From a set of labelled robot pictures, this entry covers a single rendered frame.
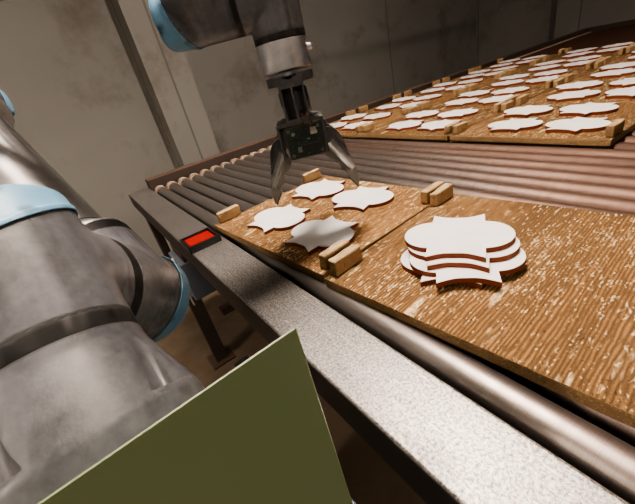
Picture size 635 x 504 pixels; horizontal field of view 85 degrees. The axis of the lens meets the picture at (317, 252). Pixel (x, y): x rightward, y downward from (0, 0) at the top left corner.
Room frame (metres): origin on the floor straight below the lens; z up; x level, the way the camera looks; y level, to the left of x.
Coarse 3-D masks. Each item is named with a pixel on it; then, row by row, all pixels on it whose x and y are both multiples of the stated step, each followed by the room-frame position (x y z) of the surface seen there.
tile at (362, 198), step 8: (344, 192) 0.78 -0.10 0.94; (352, 192) 0.76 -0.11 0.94; (360, 192) 0.75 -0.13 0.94; (368, 192) 0.74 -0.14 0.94; (376, 192) 0.73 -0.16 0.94; (384, 192) 0.72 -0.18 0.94; (392, 192) 0.70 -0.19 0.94; (336, 200) 0.74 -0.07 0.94; (344, 200) 0.73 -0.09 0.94; (352, 200) 0.72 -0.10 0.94; (360, 200) 0.70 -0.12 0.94; (368, 200) 0.69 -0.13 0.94; (376, 200) 0.68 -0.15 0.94; (384, 200) 0.67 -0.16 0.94; (392, 200) 0.68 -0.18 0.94; (336, 208) 0.70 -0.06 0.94; (344, 208) 0.69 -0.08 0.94; (352, 208) 0.68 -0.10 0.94; (360, 208) 0.66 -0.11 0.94
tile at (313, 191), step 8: (304, 184) 0.92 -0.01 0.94; (312, 184) 0.90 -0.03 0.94; (320, 184) 0.88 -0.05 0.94; (328, 184) 0.87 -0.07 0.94; (336, 184) 0.85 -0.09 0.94; (296, 192) 0.87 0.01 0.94; (304, 192) 0.85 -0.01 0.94; (312, 192) 0.84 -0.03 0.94; (320, 192) 0.82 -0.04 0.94; (328, 192) 0.81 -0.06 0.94; (336, 192) 0.79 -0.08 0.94; (312, 200) 0.79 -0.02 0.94
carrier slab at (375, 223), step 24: (288, 192) 0.91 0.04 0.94; (408, 192) 0.70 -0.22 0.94; (240, 216) 0.82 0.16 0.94; (312, 216) 0.70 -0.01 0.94; (336, 216) 0.67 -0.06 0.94; (360, 216) 0.64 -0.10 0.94; (384, 216) 0.61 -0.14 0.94; (408, 216) 0.59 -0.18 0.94; (240, 240) 0.69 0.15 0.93; (264, 240) 0.64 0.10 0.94; (360, 240) 0.54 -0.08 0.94; (288, 264) 0.54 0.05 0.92; (312, 264) 0.50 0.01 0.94
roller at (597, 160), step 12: (348, 144) 1.38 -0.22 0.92; (360, 144) 1.32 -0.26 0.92; (372, 144) 1.27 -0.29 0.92; (480, 156) 0.89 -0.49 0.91; (492, 156) 0.86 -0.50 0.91; (504, 156) 0.84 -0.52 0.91; (516, 156) 0.81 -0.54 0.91; (528, 156) 0.79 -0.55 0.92; (540, 156) 0.77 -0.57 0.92; (552, 156) 0.75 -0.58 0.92; (564, 156) 0.73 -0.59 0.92; (576, 156) 0.71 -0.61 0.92; (588, 156) 0.69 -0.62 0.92
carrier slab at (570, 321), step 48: (384, 240) 0.52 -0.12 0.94; (528, 240) 0.41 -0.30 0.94; (576, 240) 0.39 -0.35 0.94; (624, 240) 0.36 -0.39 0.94; (336, 288) 0.43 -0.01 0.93; (384, 288) 0.39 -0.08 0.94; (432, 288) 0.36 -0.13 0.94; (528, 288) 0.32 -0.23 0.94; (576, 288) 0.30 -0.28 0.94; (624, 288) 0.28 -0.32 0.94; (480, 336) 0.26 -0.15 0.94; (528, 336) 0.25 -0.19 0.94; (576, 336) 0.23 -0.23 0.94; (624, 336) 0.22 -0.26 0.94; (576, 384) 0.19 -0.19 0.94; (624, 384) 0.18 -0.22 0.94
